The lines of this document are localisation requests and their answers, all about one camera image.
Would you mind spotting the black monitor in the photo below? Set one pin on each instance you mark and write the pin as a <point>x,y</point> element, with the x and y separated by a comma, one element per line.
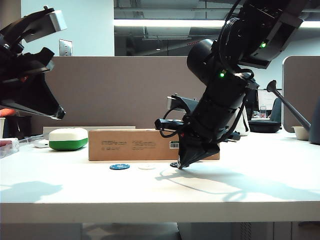
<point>253,100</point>

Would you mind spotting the wide grey desk partition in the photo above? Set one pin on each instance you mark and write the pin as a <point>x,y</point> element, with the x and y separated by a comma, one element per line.
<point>120,95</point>

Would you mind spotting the monitor with white screen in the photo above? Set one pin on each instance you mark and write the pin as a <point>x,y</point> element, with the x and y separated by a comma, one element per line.
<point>266,100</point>

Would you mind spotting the grey watering can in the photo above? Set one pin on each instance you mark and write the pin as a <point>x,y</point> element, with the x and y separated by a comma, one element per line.
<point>315,125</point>

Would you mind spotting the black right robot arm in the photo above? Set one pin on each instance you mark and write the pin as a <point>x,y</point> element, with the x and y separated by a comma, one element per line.
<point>250,27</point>

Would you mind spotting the small white earbuds case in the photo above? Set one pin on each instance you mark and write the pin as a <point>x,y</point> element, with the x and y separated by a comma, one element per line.
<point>41,144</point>

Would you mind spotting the metal wall switch plate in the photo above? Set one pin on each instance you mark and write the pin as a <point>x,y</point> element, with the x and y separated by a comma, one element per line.
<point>65,47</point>

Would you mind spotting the white paper bowl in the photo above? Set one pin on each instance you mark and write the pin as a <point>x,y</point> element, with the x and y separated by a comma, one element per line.
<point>301,134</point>

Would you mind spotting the dark container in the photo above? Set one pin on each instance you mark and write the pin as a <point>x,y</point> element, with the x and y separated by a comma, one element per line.
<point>21,126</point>

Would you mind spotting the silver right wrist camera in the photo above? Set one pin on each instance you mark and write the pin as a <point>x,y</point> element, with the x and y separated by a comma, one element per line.
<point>172,102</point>

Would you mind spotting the white and green case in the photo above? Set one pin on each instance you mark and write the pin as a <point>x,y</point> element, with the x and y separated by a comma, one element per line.
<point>68,140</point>

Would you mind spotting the brown cardboard box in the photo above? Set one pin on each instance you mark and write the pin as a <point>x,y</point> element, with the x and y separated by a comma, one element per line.
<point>130,147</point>

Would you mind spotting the long ceiling light strip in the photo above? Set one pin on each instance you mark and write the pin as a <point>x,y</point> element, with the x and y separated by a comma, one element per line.
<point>162,23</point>

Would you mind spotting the blue poker chip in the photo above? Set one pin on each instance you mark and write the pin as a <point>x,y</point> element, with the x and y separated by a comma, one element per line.
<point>119,166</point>

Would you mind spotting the black round cushion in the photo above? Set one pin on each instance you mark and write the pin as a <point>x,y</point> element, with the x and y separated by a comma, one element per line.
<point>264,126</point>

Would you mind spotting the black poker chip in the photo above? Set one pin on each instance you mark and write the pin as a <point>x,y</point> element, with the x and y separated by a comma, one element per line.
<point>174,164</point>

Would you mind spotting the clear plastic bar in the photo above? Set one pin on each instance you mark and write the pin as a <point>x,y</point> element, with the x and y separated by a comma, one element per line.
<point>31,139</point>

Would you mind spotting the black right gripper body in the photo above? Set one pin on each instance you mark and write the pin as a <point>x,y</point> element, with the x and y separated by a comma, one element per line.
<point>215,122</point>

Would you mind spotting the clear drinking bottle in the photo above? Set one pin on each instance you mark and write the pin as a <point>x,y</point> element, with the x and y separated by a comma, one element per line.
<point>263,112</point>

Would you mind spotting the orange object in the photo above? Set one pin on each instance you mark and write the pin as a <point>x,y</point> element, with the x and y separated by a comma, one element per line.
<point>7,112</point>

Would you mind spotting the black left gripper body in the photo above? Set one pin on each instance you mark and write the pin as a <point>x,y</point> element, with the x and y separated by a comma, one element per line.
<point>25,66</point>

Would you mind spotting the seated person in grey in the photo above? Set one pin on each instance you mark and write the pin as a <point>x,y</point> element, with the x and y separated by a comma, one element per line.
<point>276,111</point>

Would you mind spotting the white poker chip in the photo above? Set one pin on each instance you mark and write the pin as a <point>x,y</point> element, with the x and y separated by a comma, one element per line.
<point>147,166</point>

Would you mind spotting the white and black plush toy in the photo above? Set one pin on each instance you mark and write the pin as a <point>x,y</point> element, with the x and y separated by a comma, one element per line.
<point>243,125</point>

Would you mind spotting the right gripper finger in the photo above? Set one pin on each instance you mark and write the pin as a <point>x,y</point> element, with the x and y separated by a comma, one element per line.
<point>203,155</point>
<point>187,153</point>

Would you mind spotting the narrow grey desk partition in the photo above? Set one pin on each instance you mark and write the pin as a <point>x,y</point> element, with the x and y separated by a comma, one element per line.
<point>300,75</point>

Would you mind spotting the clear plastic box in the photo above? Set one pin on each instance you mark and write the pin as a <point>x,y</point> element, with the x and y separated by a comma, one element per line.
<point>8,148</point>

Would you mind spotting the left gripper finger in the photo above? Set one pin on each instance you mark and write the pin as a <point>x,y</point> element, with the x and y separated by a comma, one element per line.
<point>30,109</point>
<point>37,95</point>

